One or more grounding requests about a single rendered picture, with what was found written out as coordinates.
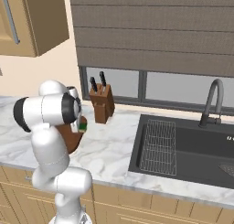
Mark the light wooden base cupboards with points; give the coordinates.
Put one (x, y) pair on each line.
(146, 206)

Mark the grey window blind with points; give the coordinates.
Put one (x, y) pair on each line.
(152, 29)

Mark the brown wooden knife block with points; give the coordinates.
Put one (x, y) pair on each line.
(102, 104)

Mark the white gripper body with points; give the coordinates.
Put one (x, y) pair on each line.
(75, 125)

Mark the dark grey tap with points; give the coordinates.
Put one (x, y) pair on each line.
(210, 102)

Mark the dark grey window frame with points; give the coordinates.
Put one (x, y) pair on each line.
(142, 87)

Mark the grey sink drain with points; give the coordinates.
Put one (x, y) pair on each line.
(228, 169)

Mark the dark grey sink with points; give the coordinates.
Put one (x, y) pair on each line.
(195, 154)

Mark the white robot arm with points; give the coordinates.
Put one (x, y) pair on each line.
(48, 148)

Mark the light wooden wall cupboard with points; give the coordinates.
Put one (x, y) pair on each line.
(39, 20)

